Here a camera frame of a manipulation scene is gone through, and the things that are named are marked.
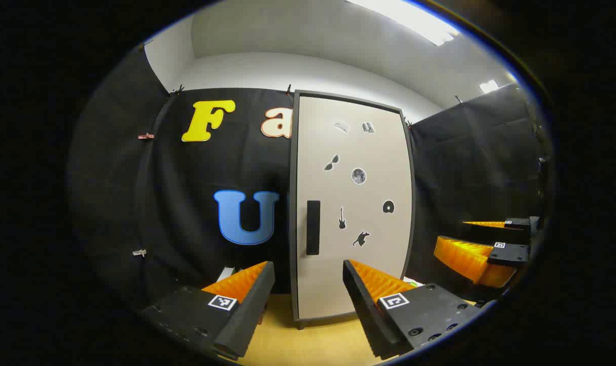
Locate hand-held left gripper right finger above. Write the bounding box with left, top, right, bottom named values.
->
left=343, top=259, right=484, bottom=360

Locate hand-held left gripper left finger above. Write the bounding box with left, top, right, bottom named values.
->
left=140, top=261, right=276, bottom=359

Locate black door handle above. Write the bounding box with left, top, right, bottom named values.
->
left=306, top=200, right=321, bottom=256

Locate grey cabinet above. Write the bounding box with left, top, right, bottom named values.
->
left=289, top=89, right=417, bottom=330

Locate black backdrop cloth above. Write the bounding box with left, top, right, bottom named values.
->
left=69, top=43, right=547, bottom=306

